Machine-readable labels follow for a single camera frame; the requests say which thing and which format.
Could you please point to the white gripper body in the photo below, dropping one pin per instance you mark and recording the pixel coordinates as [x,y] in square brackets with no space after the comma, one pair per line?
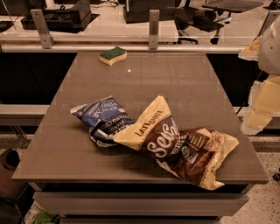
[271,49]

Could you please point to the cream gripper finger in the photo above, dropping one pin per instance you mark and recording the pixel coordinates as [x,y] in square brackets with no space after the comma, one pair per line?
[254,122]
[251,52]

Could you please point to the right metal bracket post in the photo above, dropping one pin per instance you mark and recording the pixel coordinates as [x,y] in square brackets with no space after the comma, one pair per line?
[153,29]

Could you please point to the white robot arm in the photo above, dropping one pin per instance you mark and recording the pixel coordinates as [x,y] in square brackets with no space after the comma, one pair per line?
[269,53]

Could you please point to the left metal bracket post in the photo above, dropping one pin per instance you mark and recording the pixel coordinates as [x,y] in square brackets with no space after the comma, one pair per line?
[39,20]

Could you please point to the blue chip bag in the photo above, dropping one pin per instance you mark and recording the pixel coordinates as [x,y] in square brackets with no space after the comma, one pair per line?
[104,118]

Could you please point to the black box on counter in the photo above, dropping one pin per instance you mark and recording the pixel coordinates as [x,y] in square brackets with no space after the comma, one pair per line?
[138,11]

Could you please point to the black office chair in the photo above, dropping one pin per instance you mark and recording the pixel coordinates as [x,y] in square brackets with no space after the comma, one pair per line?
[204,20]

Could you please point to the brown bin at left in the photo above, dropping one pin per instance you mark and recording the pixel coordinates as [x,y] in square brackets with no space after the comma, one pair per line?
[9,188]

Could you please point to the metal bracket post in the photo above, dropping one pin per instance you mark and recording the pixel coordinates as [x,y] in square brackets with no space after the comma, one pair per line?
[153,29]
[39,20]

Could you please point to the green item on floor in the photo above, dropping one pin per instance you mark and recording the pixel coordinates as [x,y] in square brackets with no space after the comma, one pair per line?
[45,218]

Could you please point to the black tray on counter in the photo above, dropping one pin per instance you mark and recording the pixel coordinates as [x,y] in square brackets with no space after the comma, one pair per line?
[74,19]

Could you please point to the dark desk top background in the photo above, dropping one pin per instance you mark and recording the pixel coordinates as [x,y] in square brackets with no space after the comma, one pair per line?
[235,6]

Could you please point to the grey table drawer unit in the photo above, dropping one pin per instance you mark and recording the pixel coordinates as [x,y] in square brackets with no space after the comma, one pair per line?
[142,204]

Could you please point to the green and yellow sponge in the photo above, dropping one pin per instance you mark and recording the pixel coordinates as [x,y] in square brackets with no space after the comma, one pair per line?
[111,56]

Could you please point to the brown and cream chip bag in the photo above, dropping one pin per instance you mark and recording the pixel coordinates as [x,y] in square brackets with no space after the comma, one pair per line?
[190,154]

